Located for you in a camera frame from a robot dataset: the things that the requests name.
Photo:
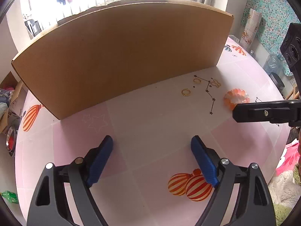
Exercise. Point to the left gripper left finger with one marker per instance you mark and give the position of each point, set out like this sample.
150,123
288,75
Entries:
49,205

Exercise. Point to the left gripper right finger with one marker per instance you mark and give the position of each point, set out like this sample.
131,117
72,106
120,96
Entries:
253,205

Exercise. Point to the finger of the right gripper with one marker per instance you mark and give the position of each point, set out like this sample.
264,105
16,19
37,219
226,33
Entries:
275,112

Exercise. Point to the green plastic bottle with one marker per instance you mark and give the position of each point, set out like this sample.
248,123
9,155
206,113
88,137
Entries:
10,196

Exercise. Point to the steel bowl on floor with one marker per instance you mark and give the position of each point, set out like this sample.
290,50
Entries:
11,138

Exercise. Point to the gold bow earring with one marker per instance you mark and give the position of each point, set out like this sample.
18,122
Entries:
215,83

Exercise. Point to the floral teal fabric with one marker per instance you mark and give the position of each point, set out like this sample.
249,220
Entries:
268,21

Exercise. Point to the open cardboard box with clothes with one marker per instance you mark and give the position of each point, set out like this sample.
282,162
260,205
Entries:
13,96

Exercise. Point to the large brown cardboard box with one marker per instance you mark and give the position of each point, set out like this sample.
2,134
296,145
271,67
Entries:
95,56

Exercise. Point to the black folding rack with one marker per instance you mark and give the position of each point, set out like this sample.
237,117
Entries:
33,26

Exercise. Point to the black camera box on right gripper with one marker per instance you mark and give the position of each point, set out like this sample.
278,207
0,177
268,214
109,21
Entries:
291,50

